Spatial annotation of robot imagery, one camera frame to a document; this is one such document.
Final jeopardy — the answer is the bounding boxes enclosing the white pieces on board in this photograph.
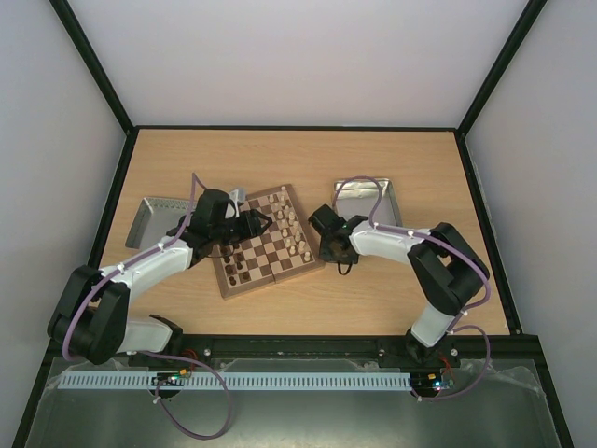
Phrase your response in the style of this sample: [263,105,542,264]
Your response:
[262,185,314,271]

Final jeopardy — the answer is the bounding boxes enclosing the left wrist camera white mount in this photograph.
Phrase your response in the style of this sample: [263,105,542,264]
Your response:
[225,188,246,218]

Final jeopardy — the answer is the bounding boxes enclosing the light blue slotted cable duct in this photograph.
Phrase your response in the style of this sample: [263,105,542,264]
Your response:
[58,371,411,391]

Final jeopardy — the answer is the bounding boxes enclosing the dark chess pieces group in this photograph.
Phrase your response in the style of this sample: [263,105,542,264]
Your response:
[214,243,251,287]

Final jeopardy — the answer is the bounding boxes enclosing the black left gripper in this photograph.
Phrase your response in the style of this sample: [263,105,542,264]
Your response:
[212,209,273,245]

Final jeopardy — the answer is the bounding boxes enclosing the wooden chess board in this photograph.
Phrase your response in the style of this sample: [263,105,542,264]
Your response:
[212,184,324,300]

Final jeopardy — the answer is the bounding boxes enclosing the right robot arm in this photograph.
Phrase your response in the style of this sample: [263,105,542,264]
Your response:
[309,204,491,366]

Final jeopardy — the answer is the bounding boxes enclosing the gold metal tin tray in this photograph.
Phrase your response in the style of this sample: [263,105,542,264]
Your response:
[332,178,402,227]

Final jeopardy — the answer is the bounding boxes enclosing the purple looped floor cable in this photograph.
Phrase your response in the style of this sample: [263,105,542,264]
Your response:
[148,355,234,440]

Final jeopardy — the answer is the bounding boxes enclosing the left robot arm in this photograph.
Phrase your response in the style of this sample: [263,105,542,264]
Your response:
[48,189,272,364]

